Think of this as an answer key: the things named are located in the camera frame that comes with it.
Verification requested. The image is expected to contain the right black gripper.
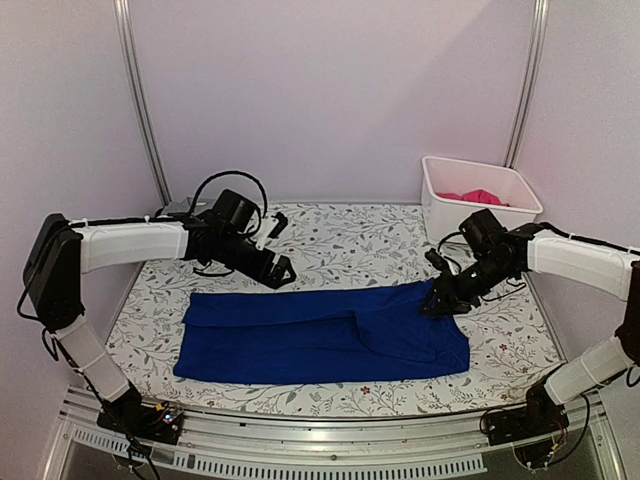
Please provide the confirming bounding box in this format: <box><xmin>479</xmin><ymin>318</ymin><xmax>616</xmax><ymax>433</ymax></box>
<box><xmin>418</xmin><ymin>255</ymin><xmax>515</xmax><ymax>318</ymax></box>

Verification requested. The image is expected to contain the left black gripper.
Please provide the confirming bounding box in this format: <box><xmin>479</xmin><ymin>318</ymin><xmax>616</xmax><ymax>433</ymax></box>
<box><xmin>218</xmin><ymin>232</ymin><xmax>298</xmax><ymax>289</ymax></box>

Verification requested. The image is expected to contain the blue t-shirt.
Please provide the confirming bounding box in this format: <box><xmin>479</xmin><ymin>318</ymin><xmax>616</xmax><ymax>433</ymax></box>
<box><xmin>173</xmin><ymin>281</ymin><xmax>470</xmax><ymax>385</ymax></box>

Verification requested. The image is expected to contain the grey shirt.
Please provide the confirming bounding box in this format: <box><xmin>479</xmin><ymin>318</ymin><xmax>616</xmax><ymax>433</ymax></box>
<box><xmin>159</xmin><ymin>197</ymin><xmax>202</xmax><ymax>217</ymax></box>

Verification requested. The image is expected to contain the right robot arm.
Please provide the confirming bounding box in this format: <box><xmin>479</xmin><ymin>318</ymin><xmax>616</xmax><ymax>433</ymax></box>
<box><xmin>420</xmin><ymin>274</ymin><xmax>625</xmax><ymax>413</ymax></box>

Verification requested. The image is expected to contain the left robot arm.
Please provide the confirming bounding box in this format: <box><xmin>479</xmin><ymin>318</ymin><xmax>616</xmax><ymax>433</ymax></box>
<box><xmin>18</xmin><ymin>214</ymin><xmax>296</xmax><ymax>434</ymax></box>

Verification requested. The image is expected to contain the white plastic laundry bin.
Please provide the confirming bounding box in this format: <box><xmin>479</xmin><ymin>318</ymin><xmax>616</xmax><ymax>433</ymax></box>
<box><xmin>421</xmin><ymin>156</ymin><xmax>543</xmax><ymax>244</ymax></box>

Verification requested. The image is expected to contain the pink garment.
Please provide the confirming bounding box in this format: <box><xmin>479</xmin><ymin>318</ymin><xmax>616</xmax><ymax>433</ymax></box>
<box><xmin>435</xmin><ymin>189</ymin><xmax>510</xmax><ymax>207</ymax></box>

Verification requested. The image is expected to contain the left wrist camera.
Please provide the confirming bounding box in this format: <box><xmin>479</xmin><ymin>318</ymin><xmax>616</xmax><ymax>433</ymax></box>
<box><xmin>208</xmin><ymin>189</ymin><xmax>289</xmax><ymax>251</ymax></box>

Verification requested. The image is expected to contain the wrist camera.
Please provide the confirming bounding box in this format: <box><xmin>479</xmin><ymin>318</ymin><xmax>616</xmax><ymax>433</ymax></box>
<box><xmin>424</xmin><ymin>208</ymin><xmax>506</xmax><ymax>274</ymax></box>
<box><xmin>208</xmin><ymin>189</ymin><xmax>289</xmax><ymax>251</ymax></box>

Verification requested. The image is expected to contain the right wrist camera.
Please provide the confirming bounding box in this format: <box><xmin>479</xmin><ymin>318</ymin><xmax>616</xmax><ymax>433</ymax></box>
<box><xmin>424</xmin><ymin>208</ymin><xmax>506</xmax><ymax>274</ymax></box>

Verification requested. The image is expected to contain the front aluminium rail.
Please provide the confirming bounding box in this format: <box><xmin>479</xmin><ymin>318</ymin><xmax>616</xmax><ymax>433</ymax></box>
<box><xmin>43</xmin><ymin>387</ymin><xmax>630</xmax><ymax>479</ymax></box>

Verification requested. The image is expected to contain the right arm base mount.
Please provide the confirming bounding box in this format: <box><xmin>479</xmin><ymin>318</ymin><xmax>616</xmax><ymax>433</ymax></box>
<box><xmin>479</xmin><ymin>404</ymin><xmax>569</xmax><ymax>470</ymax></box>

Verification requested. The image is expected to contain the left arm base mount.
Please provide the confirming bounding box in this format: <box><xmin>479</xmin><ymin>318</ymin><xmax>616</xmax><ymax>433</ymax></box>
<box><xmin>97</xmin><ymin>396</ymin><xmax>184</xmax><ymax>446</ymax></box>

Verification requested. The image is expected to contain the left aluminium frame post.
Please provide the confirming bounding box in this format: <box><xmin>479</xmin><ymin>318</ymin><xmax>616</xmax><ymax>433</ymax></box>
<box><xmin>113</xmin><ymin>0</ymin><xmax>172</xmax><ymax>206</ymax></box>

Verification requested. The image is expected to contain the aluminium frame post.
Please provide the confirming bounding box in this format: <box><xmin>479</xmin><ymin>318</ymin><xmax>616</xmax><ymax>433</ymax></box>
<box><xmin>113</xmin><ymin>0</ymin><xmax>172</xmax><ymax>206</ymax></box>
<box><xmin>503</xmin><ymin>0</ymin><xmax>550</xmax><ymax>169</ymax></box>

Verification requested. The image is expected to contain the right aluminium frame post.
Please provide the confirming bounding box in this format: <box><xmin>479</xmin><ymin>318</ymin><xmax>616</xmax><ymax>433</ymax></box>
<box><xmin>503</xmin><ymin>0</ymin><xmax>550</xmax><ymax>169</ymax></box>

